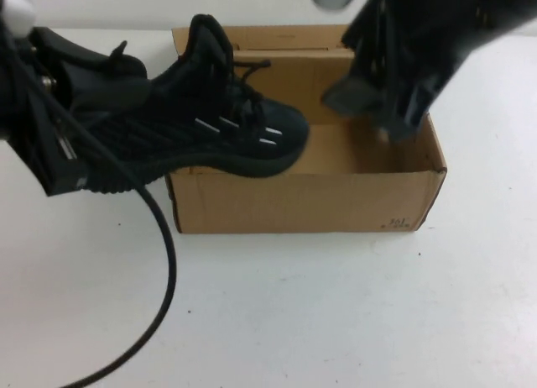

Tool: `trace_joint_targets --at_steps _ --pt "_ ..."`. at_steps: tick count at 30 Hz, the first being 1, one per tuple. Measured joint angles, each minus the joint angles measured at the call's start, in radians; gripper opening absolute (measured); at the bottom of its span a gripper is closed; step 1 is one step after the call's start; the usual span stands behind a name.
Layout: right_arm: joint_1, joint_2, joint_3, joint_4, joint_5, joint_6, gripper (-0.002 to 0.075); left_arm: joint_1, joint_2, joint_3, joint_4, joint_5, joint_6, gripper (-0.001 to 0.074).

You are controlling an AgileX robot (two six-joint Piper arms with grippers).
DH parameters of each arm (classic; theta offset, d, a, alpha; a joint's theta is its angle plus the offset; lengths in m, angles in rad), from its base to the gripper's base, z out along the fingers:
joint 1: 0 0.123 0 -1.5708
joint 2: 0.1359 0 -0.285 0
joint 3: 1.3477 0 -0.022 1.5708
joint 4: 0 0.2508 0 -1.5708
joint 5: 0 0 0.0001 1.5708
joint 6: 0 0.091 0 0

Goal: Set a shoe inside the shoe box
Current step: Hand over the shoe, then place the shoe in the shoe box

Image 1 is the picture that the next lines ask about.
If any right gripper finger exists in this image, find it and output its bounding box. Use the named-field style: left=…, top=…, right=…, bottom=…
left=321, top=75, right=381, bottom=117
left=379, top=87, right=437, bottom=144

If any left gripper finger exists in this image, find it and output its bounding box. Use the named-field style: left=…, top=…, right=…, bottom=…
left=69, top=54, right=150, bottom=112

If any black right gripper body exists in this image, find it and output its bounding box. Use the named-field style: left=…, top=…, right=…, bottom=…
left=341, top=0, right=483, bottom=95

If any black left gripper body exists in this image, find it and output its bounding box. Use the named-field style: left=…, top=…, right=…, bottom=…
left=0, top=26, right=97, bottom=197

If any black lace-up sneaker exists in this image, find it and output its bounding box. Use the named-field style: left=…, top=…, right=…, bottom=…
left=83, top=13, right=310, bottom=196

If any brown cardboard shoe box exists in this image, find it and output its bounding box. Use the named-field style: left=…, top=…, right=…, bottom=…
left=165, top=24, right=448, bottom=234

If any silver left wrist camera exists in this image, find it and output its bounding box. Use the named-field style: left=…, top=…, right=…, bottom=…
left=0, top=0, right=37, bottom=39

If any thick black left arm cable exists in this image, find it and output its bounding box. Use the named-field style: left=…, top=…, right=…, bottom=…
left=12, top=34, right=180, bottom=388

